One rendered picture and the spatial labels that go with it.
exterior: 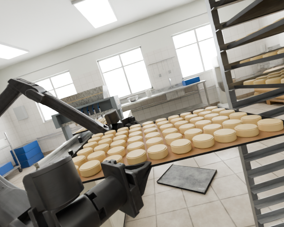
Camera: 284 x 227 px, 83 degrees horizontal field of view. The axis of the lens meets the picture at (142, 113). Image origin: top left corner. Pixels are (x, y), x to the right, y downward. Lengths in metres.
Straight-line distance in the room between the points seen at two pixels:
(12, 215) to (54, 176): 0.09
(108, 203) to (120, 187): 0.03
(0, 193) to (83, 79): 5.04
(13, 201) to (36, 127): 5.94
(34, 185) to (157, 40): 4.96
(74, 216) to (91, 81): 5.02
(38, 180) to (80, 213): 0.07
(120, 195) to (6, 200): 0.17
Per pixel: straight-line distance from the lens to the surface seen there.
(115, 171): 0.31
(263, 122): 0.50
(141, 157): 0.39
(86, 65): 5.30
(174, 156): 0.40
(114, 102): 1.75
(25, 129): 6.51
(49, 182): 0.27
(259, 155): 1.01
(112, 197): 0.30
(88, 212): 0.29
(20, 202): 0.35
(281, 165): 1.11
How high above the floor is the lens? 1.17
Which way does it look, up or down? 9 degrees down
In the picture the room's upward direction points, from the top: 17 degrees counter-clockwise
